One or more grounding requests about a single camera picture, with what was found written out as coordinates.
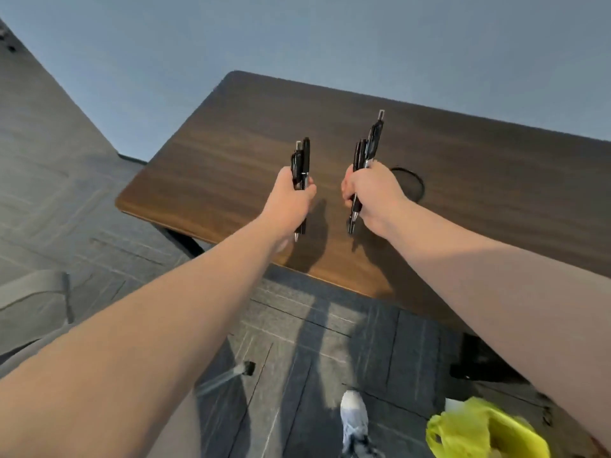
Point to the person's left hand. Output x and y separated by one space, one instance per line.
286 209

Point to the person's right hand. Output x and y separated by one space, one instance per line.
382 195

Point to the black click pen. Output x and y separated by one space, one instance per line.
374 138
298 162

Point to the grey office chair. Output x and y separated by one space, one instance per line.
33 283

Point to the person's right forearm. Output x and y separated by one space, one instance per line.
501 290

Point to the person's left forearm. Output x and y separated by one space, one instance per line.
143 352

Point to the brown wooden desk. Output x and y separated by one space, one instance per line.
262 128

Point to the black mesh pen holder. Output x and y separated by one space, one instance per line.
414 185

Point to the white base leg with caster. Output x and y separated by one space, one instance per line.
248 368

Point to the white sneaker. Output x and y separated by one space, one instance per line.
354 414

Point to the white trash bin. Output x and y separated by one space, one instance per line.
453 405

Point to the yellow trash bag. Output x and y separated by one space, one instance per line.
477 434

